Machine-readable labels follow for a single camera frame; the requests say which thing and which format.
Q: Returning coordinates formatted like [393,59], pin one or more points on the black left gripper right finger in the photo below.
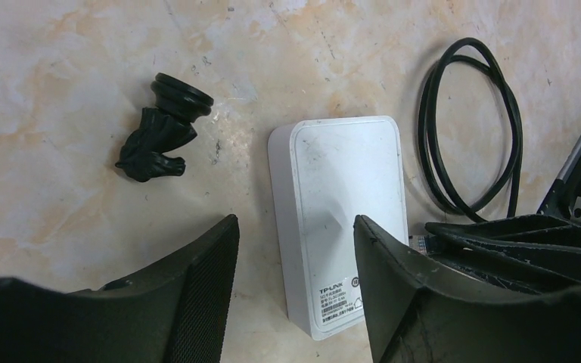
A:
[420,310]

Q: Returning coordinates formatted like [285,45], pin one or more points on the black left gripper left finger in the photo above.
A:
[173,310]

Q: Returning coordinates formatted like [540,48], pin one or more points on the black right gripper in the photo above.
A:
[531,254]

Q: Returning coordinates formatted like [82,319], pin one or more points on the white TP-Link switch box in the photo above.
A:
[324,173]

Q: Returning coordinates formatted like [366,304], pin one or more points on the small black rubber part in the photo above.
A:
[166,126]

